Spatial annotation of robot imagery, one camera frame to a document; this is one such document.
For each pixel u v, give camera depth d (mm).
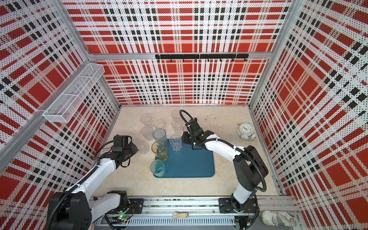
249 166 454
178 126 992
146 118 1078
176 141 950
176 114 1077
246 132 991
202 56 902
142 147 934
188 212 733
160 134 935
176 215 698
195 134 675
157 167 845
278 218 675
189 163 877
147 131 1003
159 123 1053
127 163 737
